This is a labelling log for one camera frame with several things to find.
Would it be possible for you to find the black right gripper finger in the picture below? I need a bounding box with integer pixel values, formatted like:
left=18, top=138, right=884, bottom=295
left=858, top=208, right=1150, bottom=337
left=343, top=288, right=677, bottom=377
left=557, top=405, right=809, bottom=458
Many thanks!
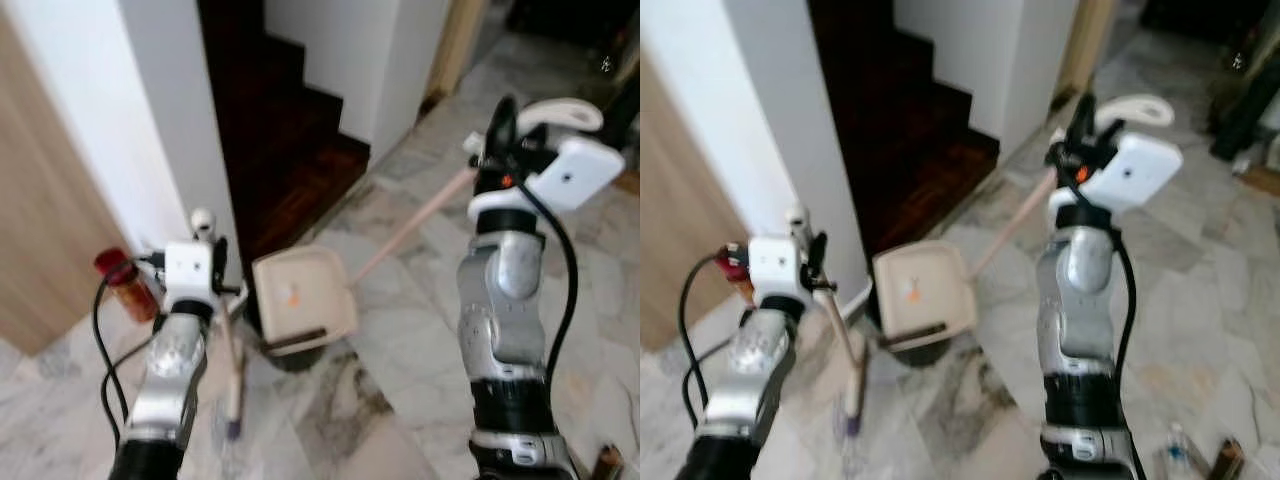
left=1068, top=94, right=1099, bottom=147
left=486, top=95, right=521, bottom=156

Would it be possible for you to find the beige long-handled dustpan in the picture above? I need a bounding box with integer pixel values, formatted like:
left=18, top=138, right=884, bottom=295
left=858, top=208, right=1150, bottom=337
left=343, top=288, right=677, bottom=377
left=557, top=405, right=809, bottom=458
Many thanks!
left=872, top=163, right=1061, bottom=354
left=251, top=165, right=479, bottom=358

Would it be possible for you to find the beige broom with white cap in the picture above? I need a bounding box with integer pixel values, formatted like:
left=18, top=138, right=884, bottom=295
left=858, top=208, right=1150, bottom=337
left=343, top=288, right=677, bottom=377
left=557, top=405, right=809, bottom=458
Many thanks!
left=784, top=202, right=869, bottom=438
left=189, top=207, right=248, bottom=443

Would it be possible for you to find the black bulky object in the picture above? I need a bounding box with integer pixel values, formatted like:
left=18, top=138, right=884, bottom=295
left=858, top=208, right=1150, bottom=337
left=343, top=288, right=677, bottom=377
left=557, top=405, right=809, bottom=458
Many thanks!
left=598, top=55, right=641, bottom=136
left=1208, top=20, right=1280, bottom=163

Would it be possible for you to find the dark wooden staircase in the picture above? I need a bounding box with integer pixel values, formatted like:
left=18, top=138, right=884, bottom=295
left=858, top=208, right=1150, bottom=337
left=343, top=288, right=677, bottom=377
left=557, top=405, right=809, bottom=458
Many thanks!
left=808, top=0, right=1001, bottom=311
left=197, top=0, right=372, bottom=331

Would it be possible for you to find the light wooden panel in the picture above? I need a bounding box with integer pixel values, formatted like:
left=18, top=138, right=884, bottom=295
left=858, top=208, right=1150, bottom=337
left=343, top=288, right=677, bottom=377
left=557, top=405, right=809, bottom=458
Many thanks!
left=0, top=15, right=133, bottom=357
left=640, top=50, right=753, bottom=353

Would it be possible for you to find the dark brown box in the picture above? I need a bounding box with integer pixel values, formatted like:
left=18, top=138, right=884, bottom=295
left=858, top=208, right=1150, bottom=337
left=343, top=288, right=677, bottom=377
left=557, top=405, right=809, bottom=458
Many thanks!
left=593, top=444, right=628, bottom=480
left=1213, top=437, right=1248, bottom=480

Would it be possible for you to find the clear plastic water bottle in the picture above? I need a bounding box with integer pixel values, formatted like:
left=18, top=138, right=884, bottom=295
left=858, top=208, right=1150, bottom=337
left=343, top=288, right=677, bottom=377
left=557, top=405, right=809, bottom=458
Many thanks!
left=1163, top=423, right=1203, bottom=479

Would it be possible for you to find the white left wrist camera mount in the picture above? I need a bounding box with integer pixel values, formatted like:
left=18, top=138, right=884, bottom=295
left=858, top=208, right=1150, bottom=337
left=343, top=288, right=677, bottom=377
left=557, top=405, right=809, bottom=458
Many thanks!
left=163, top=241, right=217, bottom=307
left=748, top=235, right=809, bottom=303

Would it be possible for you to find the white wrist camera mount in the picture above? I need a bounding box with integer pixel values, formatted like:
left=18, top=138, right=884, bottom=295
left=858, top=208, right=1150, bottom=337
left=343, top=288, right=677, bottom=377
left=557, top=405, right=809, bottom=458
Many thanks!
left=1045, top=93, right=1184, bottom=216
left=748, top=235, right=809, bottom=303
left=467, top=96, right=627, bottom=223
left=163, top=241, right=217, bottom=307

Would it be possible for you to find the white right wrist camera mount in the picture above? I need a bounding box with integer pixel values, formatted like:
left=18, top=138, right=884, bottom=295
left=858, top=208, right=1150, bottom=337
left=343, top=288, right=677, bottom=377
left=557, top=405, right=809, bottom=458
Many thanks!
left=467, top=96, right=627, bottom=223
left=1045, top=93, right=1184, bottom=216

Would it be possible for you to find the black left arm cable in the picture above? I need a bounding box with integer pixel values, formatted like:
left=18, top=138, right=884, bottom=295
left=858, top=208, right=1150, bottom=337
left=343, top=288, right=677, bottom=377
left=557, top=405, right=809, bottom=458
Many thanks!
left=678, top=250, right=751, bottom=431
left=92, top=255, right=166, bottom=451

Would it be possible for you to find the wooden door frame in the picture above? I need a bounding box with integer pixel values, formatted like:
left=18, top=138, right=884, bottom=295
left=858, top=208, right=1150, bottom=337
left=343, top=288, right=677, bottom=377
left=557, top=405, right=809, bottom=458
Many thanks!
left=422, top=0, right=491, bottom=113
left=1052, top=0, right=1119, bottom=106

